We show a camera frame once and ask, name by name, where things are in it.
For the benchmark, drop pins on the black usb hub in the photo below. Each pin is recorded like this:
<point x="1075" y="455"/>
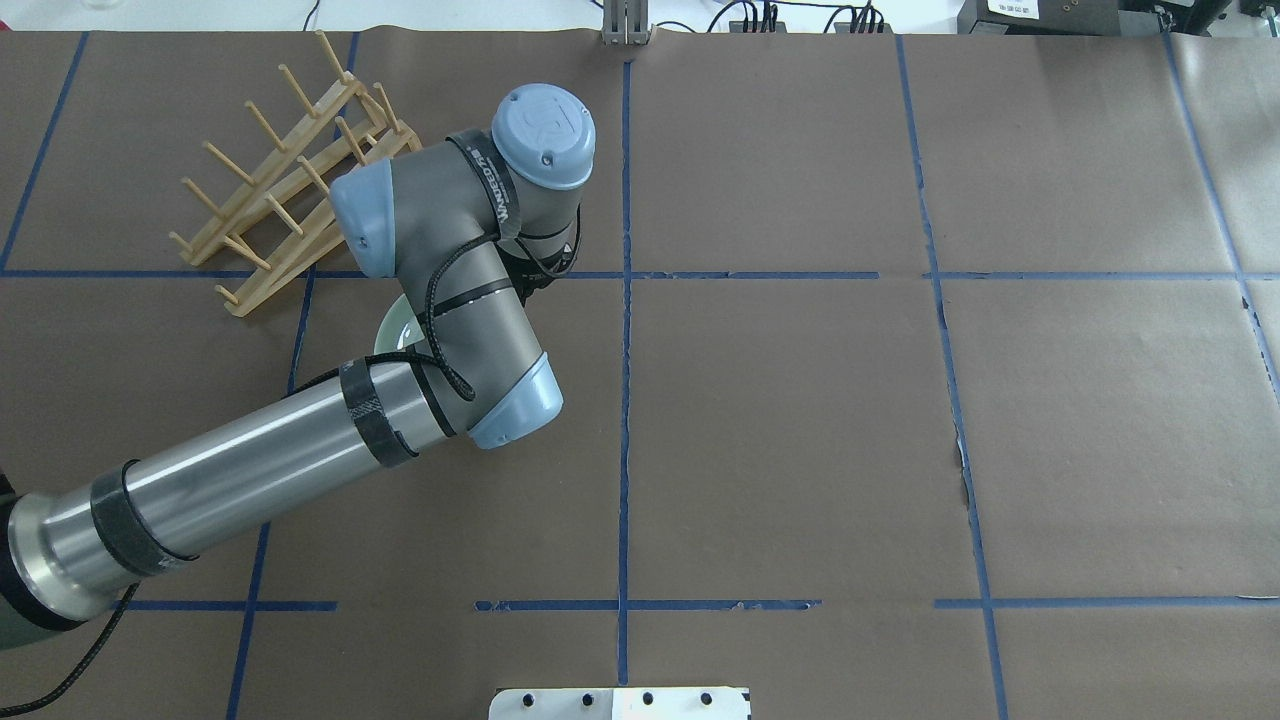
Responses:
<point x="750" y="18"/>
<point x="865" y="19"/>

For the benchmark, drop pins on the light green ceramic plate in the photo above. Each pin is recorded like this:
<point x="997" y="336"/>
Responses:
<point x="399" y="330"/>

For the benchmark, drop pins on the black USB hub right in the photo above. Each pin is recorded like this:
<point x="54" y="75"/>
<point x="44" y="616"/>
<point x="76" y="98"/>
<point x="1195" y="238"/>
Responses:
<point x="865" y="19"/>

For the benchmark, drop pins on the aluminium frame post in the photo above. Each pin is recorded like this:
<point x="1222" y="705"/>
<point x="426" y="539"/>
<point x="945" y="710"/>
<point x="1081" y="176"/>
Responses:
<point x="625" y="22"/>

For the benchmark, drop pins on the black USB hub left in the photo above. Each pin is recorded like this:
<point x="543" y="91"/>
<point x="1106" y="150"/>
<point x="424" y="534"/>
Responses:
<point x="750" y="18"/>

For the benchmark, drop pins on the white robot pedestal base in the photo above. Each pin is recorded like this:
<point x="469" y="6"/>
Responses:
<point x="662" y="702"/>

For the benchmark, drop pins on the wooden dish rack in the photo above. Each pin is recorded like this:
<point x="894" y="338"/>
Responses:
<point x="279" y="218"/>

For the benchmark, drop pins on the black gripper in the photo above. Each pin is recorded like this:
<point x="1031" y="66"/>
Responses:
<point x="527" y="281"/>

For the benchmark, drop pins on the black computer box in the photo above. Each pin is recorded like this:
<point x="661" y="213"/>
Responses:
<point x="1057" y="18"/>

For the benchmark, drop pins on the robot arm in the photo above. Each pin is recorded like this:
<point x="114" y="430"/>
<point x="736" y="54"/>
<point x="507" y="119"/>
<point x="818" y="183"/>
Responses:
<point x="468" y="227"/>

